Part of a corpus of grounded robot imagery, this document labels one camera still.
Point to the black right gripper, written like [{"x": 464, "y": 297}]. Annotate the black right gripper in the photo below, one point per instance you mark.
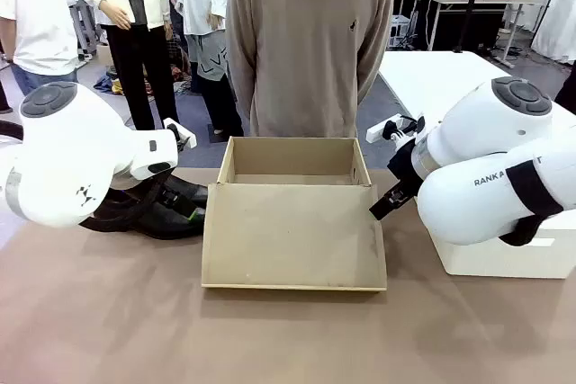
[{"x": 405, "y": 163}]

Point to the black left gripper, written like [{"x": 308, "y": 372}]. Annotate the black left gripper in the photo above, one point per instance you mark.
[{"x": 157, "y": 186}]

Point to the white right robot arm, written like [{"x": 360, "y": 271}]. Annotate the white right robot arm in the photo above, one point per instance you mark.
[{"x": 486, "y": 141}]

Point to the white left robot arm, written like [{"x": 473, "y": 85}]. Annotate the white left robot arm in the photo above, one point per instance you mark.
[{"x": 67, "y": 154}]

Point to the brown cardboard shoe box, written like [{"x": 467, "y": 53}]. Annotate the brown cardboard shoe box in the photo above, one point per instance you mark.
[{"x": 292, "y": 240}]

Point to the white plastic storage bin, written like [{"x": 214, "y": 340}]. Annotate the white plastic storage bin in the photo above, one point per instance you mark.
[{"x": 495, "y": 262}]

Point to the pile of colourful clothes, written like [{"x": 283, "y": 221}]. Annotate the pile of colourful clothes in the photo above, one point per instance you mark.
[{"x": 108, "y": 83}]

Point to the mannequin with cream jacket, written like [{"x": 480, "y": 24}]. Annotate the mannequin with cream jacket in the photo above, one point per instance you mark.
[{"x": 135, "y": 65}]

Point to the white plastic crate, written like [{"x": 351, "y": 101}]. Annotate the white plastic crate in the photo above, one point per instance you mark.
[{"x": 398, "y": 31}]

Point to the person in beige sweater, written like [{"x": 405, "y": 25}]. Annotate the person in beige sweater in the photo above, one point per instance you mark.
[{"x": 310, "y": 42}]

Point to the metal rack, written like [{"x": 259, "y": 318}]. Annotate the metal rack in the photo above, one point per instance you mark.
[{"x": 85, "y": 29}]

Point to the person in dark clothes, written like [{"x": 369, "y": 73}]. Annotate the person in dark clothes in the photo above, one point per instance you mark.
[{"x": 568, "y": 96}]

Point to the black tripod pole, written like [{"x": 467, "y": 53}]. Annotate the black tripod pole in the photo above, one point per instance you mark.
[{"x": 470, "y": 11}]

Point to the grey workbench with robots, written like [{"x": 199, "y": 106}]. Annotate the grey workbench with robots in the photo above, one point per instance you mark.
[{"x": 477, "y": 4}]

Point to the white curtain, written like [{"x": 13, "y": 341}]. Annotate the white curtain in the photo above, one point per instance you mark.
[{"x": 562, "y": 20}]

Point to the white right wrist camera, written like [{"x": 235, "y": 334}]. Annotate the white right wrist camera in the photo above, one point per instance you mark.
[{"x": 380, "y": 131}]

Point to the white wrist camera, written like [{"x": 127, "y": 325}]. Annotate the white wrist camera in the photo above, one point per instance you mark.
[
  {"x": 380, "y": 131},
  {"x": 173, "y": 125}
]

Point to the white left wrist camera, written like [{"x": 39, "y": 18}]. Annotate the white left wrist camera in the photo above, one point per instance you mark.
[{"x": 173, "y": 125}]

